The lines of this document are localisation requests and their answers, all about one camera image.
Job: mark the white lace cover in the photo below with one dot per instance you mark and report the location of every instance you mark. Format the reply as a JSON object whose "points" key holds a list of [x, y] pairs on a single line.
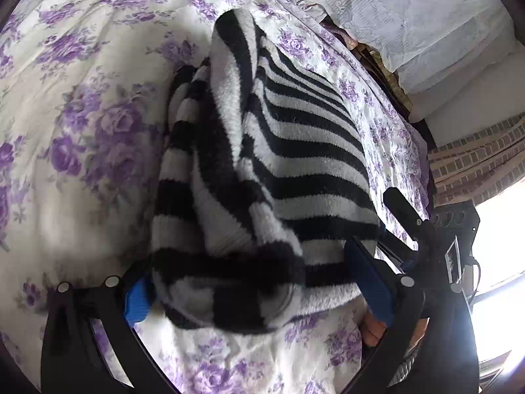
{"points": [[410, 16]]}

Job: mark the person's right hand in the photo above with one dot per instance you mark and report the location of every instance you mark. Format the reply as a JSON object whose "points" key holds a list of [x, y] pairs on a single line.
{"points": [[375, 330]]}

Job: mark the brick pattern curtain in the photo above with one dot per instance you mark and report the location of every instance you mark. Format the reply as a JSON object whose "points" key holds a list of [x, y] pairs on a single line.
{"points": [[471, 160]]}

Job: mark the purple floral bed sheet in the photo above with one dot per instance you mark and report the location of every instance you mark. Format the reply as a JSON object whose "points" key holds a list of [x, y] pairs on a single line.
{"points": [[82, 111]]}

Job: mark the person's right forearm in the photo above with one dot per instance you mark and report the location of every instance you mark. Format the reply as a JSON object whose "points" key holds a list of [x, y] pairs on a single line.
{"points": [[406, 361]]}

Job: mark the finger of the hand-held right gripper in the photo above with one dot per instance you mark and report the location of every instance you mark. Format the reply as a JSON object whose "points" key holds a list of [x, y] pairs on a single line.
{"points": [[404, 209]]}

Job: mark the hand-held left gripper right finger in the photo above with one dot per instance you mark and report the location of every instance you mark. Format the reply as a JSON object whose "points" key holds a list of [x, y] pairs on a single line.
{"points": [[371, 283]]}

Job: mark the black grey striped sweater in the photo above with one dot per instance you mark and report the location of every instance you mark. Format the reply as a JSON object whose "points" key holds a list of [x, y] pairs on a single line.
{"points": [[266, 172]]}

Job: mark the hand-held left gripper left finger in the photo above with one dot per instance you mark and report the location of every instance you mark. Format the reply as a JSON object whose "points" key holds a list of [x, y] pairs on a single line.
{"points": [[137, 301]]}

